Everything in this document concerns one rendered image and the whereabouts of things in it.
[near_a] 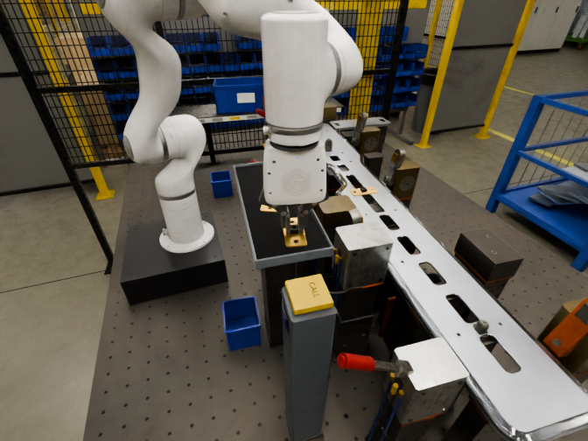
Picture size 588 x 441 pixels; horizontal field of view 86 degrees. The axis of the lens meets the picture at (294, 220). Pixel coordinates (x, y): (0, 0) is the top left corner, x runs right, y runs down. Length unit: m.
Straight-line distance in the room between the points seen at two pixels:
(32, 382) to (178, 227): 1.24
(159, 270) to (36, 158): 2.38
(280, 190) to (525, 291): 1.03
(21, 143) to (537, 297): 3.38
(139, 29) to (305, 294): 0.62
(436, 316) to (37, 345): 2.01
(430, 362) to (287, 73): 0.47
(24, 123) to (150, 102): 2.38
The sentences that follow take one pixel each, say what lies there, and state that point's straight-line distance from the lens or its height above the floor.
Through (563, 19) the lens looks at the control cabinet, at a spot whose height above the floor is 0.85.
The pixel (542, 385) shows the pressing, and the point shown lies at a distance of 0.71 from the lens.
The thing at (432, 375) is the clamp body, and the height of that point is 1.06.
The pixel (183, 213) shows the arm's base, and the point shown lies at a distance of 1.10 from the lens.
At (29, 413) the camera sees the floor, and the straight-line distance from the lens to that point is 2.03.
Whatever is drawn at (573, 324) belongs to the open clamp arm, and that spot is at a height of 1.05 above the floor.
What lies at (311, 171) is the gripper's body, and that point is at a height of 1.30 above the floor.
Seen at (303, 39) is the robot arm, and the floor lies 1.48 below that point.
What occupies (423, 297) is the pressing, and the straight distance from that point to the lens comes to 0.74.
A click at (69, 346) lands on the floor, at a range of 2.16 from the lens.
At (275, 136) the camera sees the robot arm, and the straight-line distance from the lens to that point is 0.46.
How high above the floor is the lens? 1.52
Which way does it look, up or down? 36 degrees down
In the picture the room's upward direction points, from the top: straight up
